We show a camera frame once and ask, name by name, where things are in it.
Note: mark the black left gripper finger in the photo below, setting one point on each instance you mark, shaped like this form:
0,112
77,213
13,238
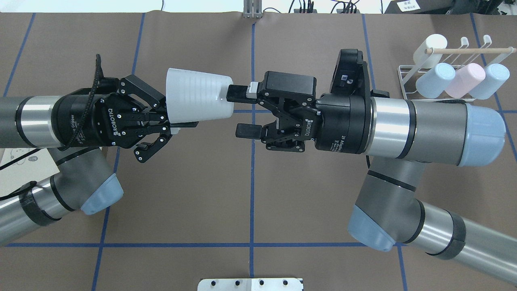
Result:
175,127

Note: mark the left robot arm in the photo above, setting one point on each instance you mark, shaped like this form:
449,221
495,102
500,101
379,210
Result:
85,181

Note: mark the grey plastic cup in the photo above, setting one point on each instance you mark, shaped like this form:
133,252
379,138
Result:
197,96

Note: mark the pale blue plastic cup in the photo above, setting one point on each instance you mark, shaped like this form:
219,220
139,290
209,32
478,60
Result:
435,81

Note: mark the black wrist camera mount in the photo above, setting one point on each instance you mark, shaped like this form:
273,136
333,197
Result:
349,74

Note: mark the aluminium frame post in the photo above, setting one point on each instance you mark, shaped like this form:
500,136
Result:
252,9

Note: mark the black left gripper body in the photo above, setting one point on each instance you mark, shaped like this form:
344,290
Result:
76,121

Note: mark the light blue plastic cup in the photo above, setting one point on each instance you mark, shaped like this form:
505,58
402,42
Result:
495,76

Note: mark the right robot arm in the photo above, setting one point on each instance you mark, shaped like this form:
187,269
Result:
402,137

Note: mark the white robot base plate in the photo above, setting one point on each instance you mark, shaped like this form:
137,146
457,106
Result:
251,284

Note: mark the white plastic tray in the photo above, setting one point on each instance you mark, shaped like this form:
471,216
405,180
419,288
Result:
34,167

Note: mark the white wire cup rack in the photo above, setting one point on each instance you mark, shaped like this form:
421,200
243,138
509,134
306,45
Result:
433,50

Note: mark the pink plastic cup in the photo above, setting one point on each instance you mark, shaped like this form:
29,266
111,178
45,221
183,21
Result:
466,78

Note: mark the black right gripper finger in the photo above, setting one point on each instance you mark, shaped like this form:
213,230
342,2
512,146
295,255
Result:
249,131
243,93

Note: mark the black box with label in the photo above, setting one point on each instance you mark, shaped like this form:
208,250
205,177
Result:
407,7

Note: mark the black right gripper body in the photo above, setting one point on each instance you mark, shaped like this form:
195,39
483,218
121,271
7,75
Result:
343,125

